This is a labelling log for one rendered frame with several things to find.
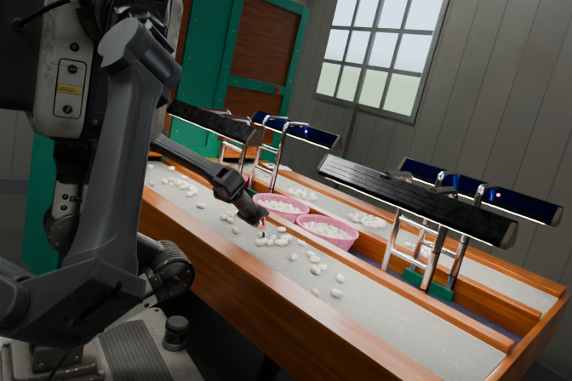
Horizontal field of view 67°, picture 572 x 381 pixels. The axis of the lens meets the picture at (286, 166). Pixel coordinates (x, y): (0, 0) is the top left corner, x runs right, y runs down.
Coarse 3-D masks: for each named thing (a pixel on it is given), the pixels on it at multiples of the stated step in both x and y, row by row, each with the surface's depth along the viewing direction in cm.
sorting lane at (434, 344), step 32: (160, 192) 184; (224, 224) 165; (256, 256) 143; (288, 256) 149; (320, 256) 155; (320, 288) 130; (352, 288) 135; (384, 288) 140; (352, 320) 117; (384, 320) 120; (416, 320) 125; (416, 352) 108; (448, 352) 111; (480, 352) 115
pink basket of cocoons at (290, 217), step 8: (256, 200) 203; (264, 200) 208; (272, 200) 211; (280, 200) 211; (288, 200) 211; (296, 200) 210; (304, 208) 204; (280, 216) 188; (288, 216) 188; (296, 216) 190; (296, 224) 194
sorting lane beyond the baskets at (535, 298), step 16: (256, 176) 251; (336, 208) 222; (352, 208) 229; (400, 240) 194; (416, 240) 200; (448, 256) 187; (464, 272) 172; (480, 272) 176; (496, 272) 181; (496, 288) 163; (512, 288) 167; (528, 288) 170; (528, 304) 154; (544, 304) 158
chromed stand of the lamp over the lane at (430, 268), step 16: (384, 176) 130; (400, 176) 135; (432, 192) 120; (448, 192) 125; (400, 208) 144; (400, 224) 146; (416, 224) 141; (384, 256) 149; (400, 256) 144; (432, 256) 137; (432, 272) 138
